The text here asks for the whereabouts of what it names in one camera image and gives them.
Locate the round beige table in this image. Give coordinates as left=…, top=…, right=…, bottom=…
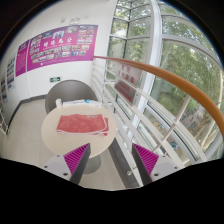
left=41, top=104, right=117, bottom=174

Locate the red folded towel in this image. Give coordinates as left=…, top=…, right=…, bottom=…
left=56, top=114, right=109, bottom=135

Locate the white metal railing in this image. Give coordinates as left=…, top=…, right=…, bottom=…
left=90, top=57, right=209, bottom=171

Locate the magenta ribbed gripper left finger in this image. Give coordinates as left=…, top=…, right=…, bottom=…
left=43, top=144, right=91, bottom=184

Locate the green exit sign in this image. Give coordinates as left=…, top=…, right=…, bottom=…
left=50, top=77, right=60, bottom=82

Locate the white box on table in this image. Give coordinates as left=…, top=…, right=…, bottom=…
left=62, top=99, right=102, bottom=107

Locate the white photo wall board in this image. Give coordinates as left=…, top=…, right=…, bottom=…
left=7, top=56, right=15, bottom=91

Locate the red and white sign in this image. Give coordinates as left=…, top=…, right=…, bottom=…
left=115, top=63, right=142, bottom=104

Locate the small magenta wall poster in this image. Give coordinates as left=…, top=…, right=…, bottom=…
left=15, top=41, right=29, bottom=76

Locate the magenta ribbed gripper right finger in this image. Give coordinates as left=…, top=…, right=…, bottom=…
left=132, top=144, right=178, bottom=185

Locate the grey round-back chair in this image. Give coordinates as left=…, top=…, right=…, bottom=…
left=45, top=80, right=97, bottom=113

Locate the large magenta wall poster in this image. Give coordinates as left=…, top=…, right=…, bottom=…
left=27, top=25, right=98, bottom=71

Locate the orange wooden handrail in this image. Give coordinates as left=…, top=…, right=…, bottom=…
left=95, top=56, right=224, bottom=139

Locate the small white bottle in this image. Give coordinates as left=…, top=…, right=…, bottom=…
left=55, top=99, right=62, bottom=108

